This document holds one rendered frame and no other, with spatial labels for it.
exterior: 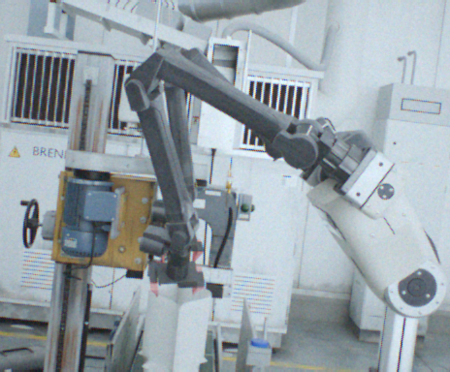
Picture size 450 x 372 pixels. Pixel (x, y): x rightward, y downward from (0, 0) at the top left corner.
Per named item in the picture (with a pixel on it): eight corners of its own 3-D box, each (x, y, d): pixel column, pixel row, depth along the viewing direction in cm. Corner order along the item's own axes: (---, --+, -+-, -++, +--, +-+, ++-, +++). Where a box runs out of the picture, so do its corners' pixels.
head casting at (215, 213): (230, 269, 251) (241, 185, 249) (160, 262, 250) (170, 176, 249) (228, 256, 281) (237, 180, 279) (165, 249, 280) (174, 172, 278)
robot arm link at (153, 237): (185, 235, 172) (197, 217, 180) (142, 220, 174) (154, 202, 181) (177, 274, 179) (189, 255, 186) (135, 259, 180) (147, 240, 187)
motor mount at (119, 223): (117, 240, 230) (123, 189, 229) (97, 237, 229) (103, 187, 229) (128, 230, 258) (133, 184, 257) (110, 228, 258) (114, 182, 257)
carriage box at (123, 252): (144, 271, 250) (154, 181, 248) (47, 261, 249) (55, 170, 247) (149, 260, 274) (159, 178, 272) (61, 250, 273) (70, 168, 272)
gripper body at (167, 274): (156, 266, 190) (157, 249, 184) (194, 264, 192) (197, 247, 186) (158, 287, 185) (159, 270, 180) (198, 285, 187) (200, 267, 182)
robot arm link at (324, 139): (337, 152, 153) (341, 141, 157) (299, 123, 152) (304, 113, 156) (311, 181, 157) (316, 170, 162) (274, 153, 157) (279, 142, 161)
